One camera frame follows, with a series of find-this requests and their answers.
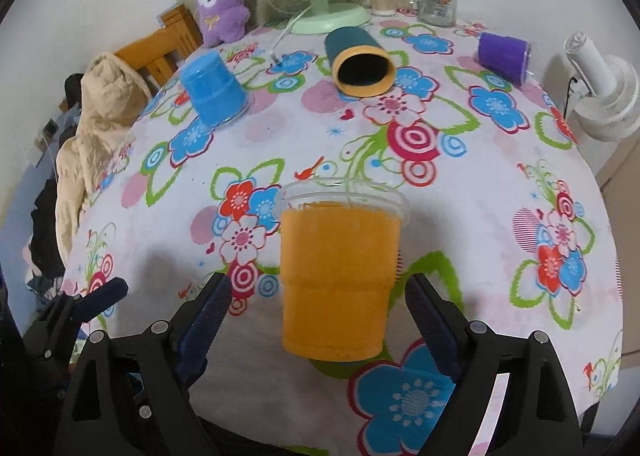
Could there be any orange plastic cup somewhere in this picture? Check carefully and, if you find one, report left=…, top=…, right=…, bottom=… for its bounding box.
left=276, top=178, right=410, bottom=362

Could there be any blue plastic cup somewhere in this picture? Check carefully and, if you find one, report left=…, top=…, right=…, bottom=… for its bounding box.
left=178, top=50, right=252, bottom=129

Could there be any purple plastic cup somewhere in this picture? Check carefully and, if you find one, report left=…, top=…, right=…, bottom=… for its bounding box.
left=477, top=32, right=530, bottom=86

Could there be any teal yellow cylinder cup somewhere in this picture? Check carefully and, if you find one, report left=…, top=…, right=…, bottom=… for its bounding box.
left=324, top=26, right=396, bottom=98

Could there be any beige jacket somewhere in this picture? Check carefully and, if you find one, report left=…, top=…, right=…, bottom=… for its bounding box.
left=55, top=53, right=152, bottom=261

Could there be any floral tablecloth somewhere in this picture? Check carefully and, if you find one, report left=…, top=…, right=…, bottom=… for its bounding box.
left=63, top=10, right=623, bottom=455

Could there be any wooden chair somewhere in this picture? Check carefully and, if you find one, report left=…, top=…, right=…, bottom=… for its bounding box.
left=115, top=3, right=203, bottom=88

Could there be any white floor fan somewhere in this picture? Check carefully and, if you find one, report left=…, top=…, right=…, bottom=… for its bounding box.
left=564, top=31, right=639, bottom=143

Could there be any purple plush toy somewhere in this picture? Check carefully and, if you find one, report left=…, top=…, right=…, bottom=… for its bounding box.
left=196, top=0, right=250, bottom=48

